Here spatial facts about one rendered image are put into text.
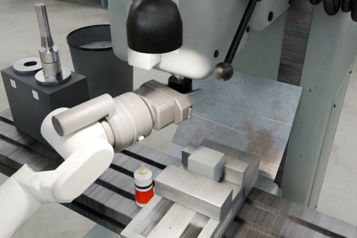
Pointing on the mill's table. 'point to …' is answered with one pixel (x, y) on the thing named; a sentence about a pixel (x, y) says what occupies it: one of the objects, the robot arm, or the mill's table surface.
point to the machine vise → (193, 224)
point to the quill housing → (188, 18)
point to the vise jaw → (194, 191)
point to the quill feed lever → (224, 68)
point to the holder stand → (40, 94)
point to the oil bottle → (143, 185)
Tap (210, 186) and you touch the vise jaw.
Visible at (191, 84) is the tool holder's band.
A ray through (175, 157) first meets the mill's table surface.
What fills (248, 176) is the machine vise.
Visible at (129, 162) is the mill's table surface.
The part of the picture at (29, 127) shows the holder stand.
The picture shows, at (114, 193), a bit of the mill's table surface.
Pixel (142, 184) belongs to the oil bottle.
